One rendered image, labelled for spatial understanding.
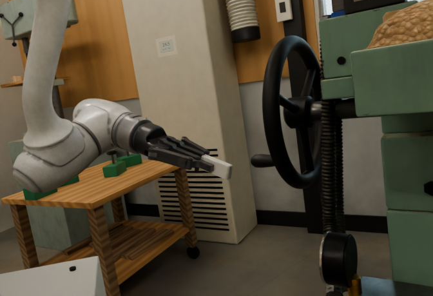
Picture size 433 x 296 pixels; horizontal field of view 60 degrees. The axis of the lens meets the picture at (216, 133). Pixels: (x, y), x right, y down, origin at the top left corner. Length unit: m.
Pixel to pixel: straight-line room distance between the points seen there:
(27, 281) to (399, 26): 0.49
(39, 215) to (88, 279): 2.18
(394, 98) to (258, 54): 1.79
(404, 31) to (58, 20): 0.62
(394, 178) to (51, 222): 2.30
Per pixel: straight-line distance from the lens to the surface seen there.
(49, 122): 0.82
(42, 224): 2.67
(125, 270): 1.68
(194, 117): 2.01
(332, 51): 0.60
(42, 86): 0.80
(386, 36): 0.37
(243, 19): 1.97
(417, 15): 0.37
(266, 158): 0.67
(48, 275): 0.54
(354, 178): 2.09
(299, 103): 0.70
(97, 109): 0.92
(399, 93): 0.36
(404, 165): 0.48
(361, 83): 0.36
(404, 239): 0.51
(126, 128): 0.86
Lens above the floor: 0.89
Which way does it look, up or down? 8 degrees down
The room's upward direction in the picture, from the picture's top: 8 degrees counter-clockwise
